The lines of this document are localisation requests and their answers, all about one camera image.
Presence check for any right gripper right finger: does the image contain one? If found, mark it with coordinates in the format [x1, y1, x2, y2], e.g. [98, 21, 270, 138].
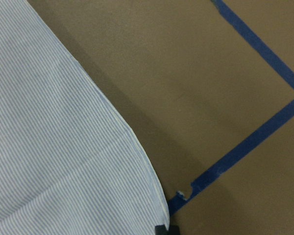
[168, 225, 179, 235]

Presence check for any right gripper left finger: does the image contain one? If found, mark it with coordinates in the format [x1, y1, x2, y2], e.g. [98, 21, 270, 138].
[155, 225, 168, 235]

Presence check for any blue white striped shirt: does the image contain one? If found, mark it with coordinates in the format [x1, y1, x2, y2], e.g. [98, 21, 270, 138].
[0, 0, 170, 235]

